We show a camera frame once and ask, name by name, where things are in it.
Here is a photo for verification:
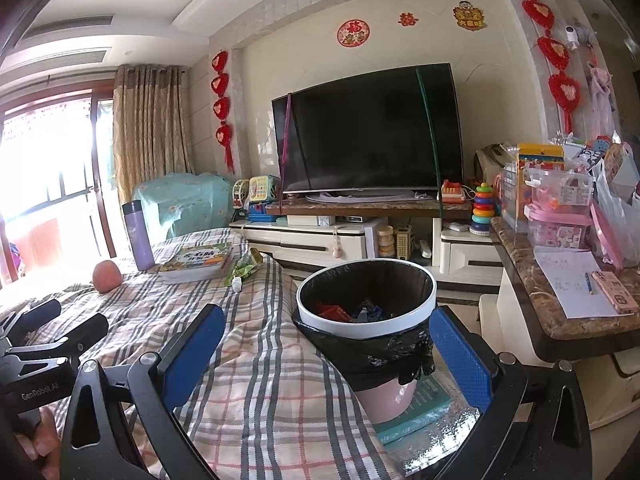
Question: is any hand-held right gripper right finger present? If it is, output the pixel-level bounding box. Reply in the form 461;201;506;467
429;306;593;480

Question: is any green snack wrapper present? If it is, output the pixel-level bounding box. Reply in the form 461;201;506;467
227;249;264;281

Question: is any beige bag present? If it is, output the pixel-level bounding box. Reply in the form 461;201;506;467
474;144;516;196

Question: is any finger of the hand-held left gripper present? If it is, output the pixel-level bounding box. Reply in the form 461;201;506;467
0;314;109;368
0;299;62;346

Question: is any clear shopping bag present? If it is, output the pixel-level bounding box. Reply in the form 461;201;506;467
592;145;640;271

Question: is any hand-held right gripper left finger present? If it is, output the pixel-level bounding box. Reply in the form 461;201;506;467
59;304;227;480

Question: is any glass balcony door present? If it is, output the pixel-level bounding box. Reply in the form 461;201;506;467
0;87;118;281

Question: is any colourful children's book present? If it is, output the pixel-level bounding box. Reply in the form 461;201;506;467
159;242;235;285

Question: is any ceiling air vent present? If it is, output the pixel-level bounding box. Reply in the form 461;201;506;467
0;47;108;76
22;15;113;38

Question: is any pink bin with black liner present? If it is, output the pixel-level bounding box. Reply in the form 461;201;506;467
291;260;438;425

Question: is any black flat television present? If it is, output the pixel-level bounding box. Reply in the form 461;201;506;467
271;63;463;194

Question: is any brown marble shelf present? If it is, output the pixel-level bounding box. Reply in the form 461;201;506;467
265;199;473;220

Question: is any white paper sheet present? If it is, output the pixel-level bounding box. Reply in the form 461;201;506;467
534;250;621;319

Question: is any pink hanging garment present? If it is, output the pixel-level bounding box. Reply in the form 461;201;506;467
587;62;616;131

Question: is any clear plastic container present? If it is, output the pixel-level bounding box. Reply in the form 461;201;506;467
525;167;596;211

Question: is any blue snack wrapper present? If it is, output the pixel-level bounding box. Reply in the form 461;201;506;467
352;300;386;322

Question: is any yellow picture box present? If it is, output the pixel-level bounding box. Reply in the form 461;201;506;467
515;142;565;173

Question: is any reddish round fruit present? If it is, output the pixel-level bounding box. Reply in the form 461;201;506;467
92;260;123;293

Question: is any rainbow ring stacker toy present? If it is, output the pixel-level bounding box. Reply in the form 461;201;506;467
470;181;496;236

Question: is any person's left hand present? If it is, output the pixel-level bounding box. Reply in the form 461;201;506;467
15;405;63;466

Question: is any brown marble counter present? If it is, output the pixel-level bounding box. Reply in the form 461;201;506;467
490;215;640;363

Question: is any purple thermos bottle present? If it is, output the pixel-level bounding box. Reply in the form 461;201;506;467
122;200;156;272

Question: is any red heart string decoration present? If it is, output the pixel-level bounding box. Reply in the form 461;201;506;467
210;50;236;175
506;0;583;133

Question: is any round red wall sticker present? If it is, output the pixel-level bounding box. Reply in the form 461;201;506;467
336;19;372;48

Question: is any pink lidded clear container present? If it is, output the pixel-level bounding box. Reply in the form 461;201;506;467
527;205;593;251

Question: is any teal floral cover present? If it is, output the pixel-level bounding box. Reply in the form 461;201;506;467
131;172;236;243

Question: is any teal flat box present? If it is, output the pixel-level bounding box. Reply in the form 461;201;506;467
375;375;476;446

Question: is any red toy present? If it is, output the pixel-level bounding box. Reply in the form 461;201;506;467
441;180;468;205

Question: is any blue toy cash register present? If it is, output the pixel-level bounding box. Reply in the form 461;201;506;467
247;204;288;225

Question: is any plaid blanket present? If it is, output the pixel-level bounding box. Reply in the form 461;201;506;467
0;227;401;480

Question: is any golden figure wall sticker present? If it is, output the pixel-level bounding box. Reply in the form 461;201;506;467
452;1;487;31

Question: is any beige curtain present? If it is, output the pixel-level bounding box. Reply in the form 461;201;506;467
112;63;196;196

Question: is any cream television cabinet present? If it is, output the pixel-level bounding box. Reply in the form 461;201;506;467
229;217;506;291

